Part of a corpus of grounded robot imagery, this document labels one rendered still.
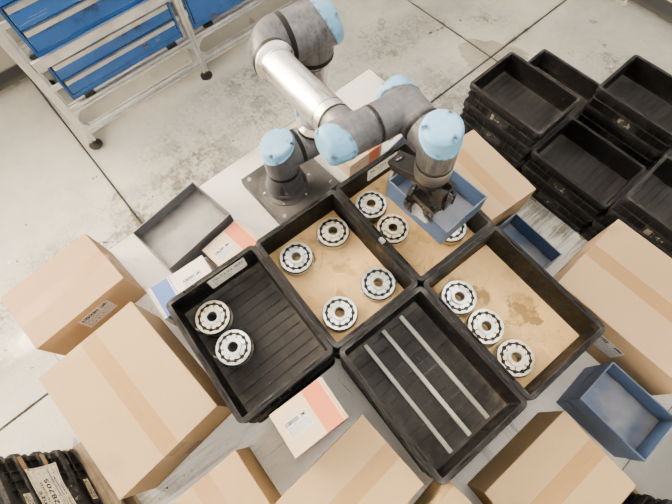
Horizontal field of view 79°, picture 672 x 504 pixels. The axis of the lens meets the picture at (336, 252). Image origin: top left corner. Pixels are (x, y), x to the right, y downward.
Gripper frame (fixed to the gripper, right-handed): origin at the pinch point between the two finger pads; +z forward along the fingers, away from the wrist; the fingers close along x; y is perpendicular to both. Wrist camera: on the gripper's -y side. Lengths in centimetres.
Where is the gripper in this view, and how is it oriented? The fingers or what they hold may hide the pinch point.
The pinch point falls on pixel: (416, 208)
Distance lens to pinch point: 104.0
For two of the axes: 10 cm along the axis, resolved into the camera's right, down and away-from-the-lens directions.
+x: 7.6, -6.3, 1.4
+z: 1.0, 3.3, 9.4
